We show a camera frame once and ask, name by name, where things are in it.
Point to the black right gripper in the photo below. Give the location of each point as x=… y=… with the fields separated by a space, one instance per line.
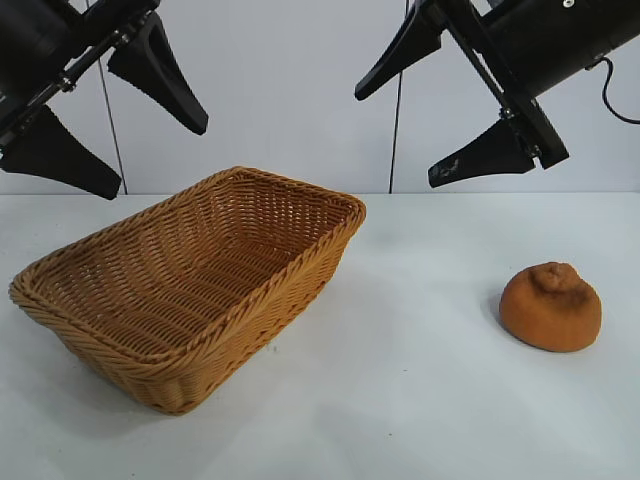
x=540 y=45

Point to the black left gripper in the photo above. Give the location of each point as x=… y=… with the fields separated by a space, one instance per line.
x=35 y=40

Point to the woven wicker basket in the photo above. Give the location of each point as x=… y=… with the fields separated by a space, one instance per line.
x=175 y=280

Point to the round brown bread bun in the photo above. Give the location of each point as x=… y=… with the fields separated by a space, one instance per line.
x=545 y=320

